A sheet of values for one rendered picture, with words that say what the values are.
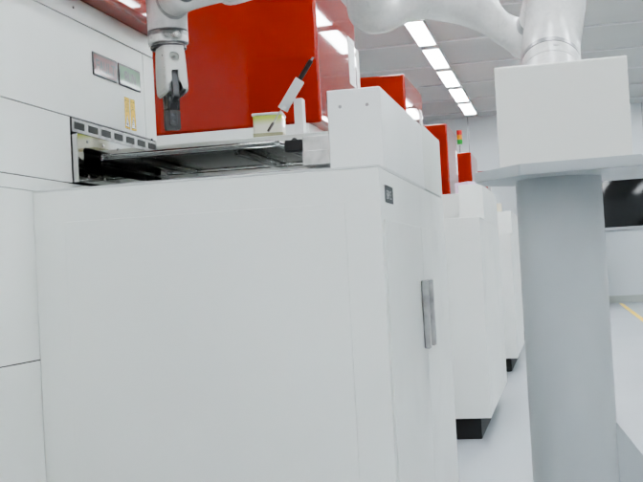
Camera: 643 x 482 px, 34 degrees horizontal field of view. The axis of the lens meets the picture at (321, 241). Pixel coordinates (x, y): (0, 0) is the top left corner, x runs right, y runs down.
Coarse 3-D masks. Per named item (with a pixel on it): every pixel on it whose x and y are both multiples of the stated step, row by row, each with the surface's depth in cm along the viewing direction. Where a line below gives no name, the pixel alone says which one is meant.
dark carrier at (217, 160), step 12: (168, 156) 210; (180, 156) 211; (192, 156) 213; (204, 156) 214; (216, 156) 215; (228, 156) 216; (264, 156) 219; (276, 156) 221; (288, 156) 222; (156, 168) 232; (204, 168) 238; (216, 168) 239
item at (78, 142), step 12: (72, 144) 204; (84, 144) 207; (96, 144) 213; (108, 144) 218; (120, 144) 224; (72, 156) 204; (72, 168) 204; (84, 168) 207; (84, 180) 206; (96, 180) 212; (108, 180) 217; (120, 180) 223; (132, 180) 230
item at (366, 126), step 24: (336, 96) 182; (360, 96) 181; (384, 96) 185; (336, 120) 182; (360, 120) 181; (384, 120) 183; (408, 120) 213; (336, 144) 182; (360, 144) 181; (384, 144) 181; (408, 144) 211; (408, 168) 209
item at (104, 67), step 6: (96, 60) 217; (102, 60) 220; (108, 60) 223; (96, 66) 217; (102, 66) 220; (108, 66) 223; (114, 66) 226; (96, 72) 217; (102, 72) 220; (108, 72) 223; (114, 72) 226; (114, 78) 226
